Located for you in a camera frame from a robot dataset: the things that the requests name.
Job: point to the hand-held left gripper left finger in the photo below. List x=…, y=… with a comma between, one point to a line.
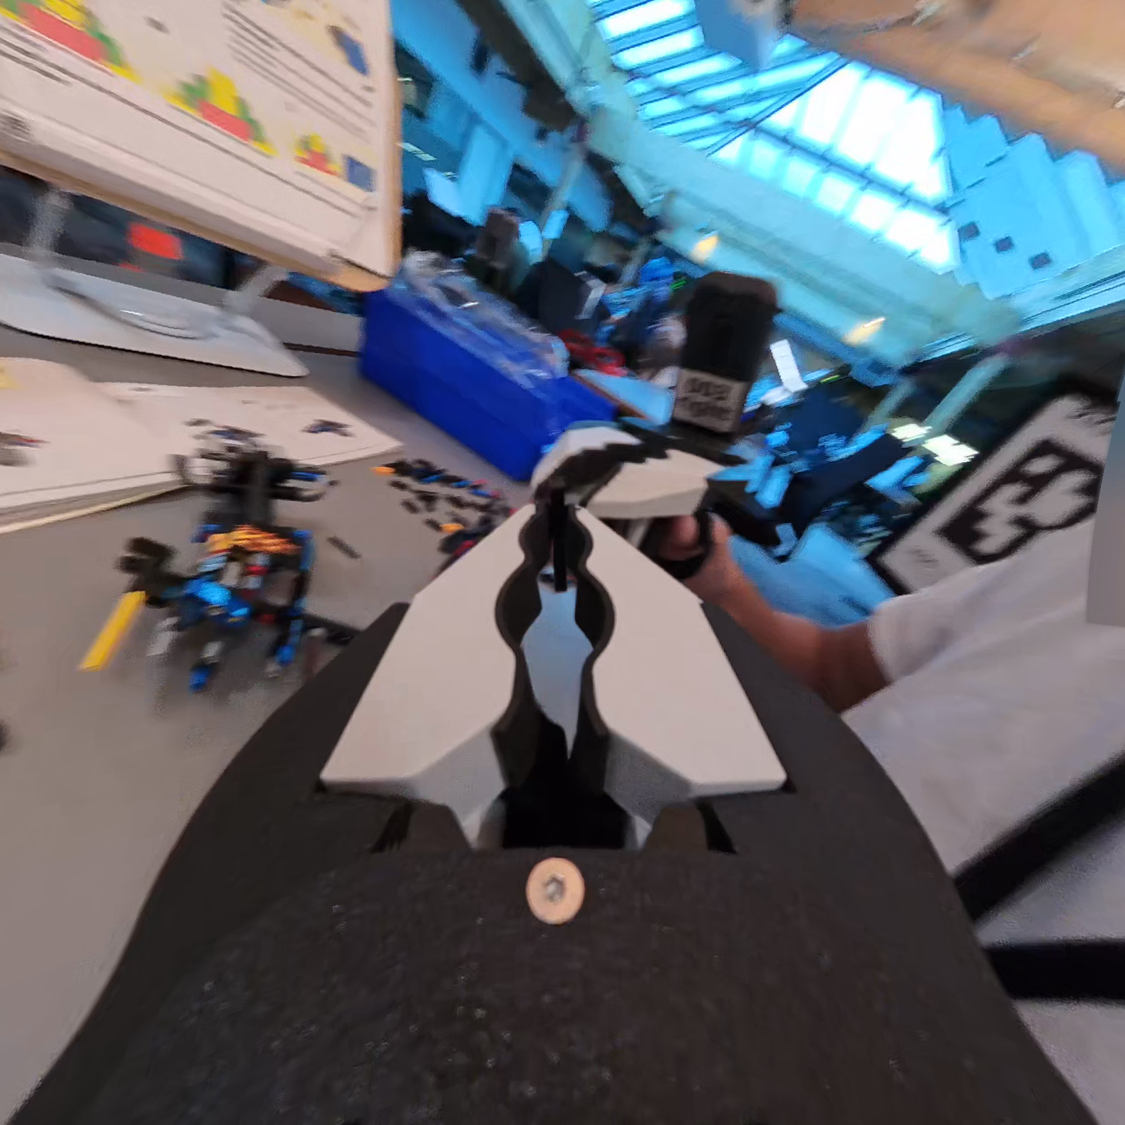
x=422, y=704

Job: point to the white board stand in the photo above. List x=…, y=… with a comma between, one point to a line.
x=132, y=317

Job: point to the skylight window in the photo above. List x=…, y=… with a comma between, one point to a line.
x=844, y=123

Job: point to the blue and black lego model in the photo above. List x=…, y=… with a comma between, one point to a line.
x=237, y=572

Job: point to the person's right forearm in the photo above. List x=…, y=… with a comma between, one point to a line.
x=809, y=643

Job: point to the lego instruction booklet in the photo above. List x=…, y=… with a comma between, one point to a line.
x=115, y=439

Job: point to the printed lego instruction board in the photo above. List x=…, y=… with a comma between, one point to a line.
x=193, y=115

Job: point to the blue plastic bin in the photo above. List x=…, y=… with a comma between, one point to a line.
x=474, y=397

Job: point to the black lego axle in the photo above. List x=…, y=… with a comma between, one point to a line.
x=558, y=537

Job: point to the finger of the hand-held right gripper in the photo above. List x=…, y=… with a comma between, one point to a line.
x=584, y=438
x=650, y=493

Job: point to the pile of small lego pieces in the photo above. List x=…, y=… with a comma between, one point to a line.
x=448, y=502

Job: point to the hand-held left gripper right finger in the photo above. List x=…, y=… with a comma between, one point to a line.
x=685, y=704

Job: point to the person's right hand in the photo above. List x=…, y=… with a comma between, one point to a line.
x=716, y=563

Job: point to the clear plastic bag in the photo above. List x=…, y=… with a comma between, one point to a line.
x=483, y=308

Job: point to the yellow lego beam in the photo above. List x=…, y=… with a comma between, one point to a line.
x=115, y=632

